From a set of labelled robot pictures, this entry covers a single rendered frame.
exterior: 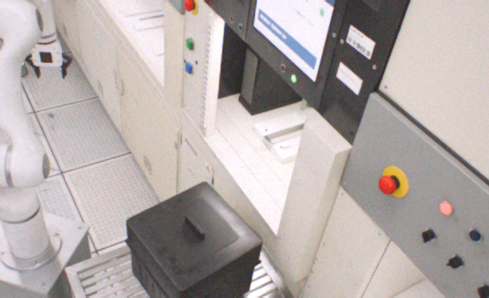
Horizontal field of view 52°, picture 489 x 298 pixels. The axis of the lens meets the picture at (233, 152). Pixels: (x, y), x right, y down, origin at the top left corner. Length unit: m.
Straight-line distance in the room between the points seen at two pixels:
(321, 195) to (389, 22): 0.45
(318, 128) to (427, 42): 0.35
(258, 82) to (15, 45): 0.93
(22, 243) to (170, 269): 0.51
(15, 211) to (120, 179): 1.47
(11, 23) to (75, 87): 2.29
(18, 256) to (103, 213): 1.14
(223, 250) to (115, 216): 1.46
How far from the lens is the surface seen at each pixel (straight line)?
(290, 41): 1.28
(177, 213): 1.48
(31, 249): 1.70
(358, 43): 1.10
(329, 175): 1.21
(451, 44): 0.96
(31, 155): 1.44
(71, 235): 1.78
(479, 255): 1.03
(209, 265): 1.38
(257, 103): 2.03
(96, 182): 2.98
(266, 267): 1.70
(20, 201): 1.56
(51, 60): 1.96
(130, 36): 2.55
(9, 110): 1.44
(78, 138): 3.26
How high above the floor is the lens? 2.15
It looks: 43 degrees down
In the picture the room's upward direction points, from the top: 7 degrees clockwise
